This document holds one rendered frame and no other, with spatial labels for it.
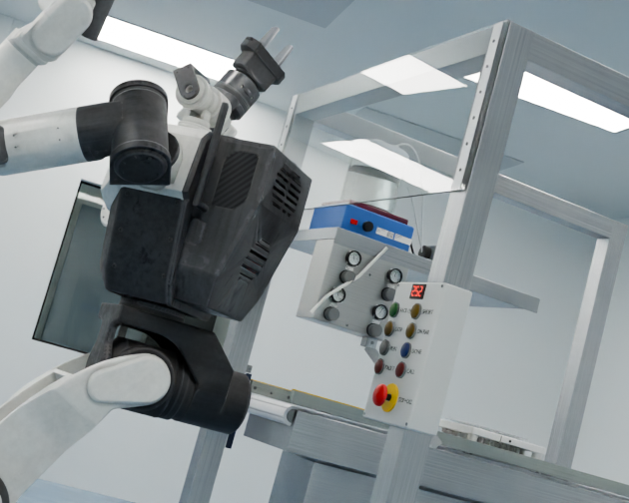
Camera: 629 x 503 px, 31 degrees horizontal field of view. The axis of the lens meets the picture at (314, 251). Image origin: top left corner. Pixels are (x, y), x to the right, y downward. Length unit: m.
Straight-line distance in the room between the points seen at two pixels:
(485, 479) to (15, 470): 1.45
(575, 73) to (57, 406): 1.17
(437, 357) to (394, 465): 0.23
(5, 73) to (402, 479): 0.98
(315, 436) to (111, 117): 1.19
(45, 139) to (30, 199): 5.93
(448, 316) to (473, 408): 6.44
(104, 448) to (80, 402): 5.88
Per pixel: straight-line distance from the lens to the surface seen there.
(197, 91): 2.00
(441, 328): 1.96
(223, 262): 1.85
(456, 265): 2.10
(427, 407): 1.95
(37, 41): 1.85
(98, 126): 1.81
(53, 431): 1.91
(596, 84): 2.32
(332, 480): 2.83
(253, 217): 1.85
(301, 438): 2.73
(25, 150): 1.84
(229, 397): 2.00
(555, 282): 8.68
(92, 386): 1.88
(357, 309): 2.73
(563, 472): 3.14
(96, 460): 7.77
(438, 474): 2.92
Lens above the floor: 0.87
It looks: 8 degrees up
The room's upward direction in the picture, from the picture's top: 15 degrees clockwise
